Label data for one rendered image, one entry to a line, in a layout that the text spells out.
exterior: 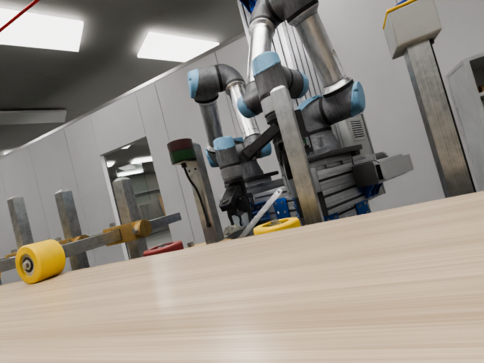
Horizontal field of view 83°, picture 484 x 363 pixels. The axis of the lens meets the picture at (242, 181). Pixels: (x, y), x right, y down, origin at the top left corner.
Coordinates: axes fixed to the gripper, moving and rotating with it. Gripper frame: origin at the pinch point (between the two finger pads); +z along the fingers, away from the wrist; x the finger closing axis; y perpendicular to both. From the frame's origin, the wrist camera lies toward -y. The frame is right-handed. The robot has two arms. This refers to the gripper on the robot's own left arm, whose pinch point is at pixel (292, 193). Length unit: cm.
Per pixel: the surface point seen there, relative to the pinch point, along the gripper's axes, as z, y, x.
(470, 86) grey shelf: -39, 178, 154
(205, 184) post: -7.8, -20.1, -2.0
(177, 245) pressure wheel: 3.6, -26.6, -14.5
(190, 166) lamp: -12.8, -22.6, -2.5
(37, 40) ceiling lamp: -253, -224, 258
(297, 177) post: -3.5, 0.7, -10.6
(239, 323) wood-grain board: 4, -12, -53
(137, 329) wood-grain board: 4, -19, -51
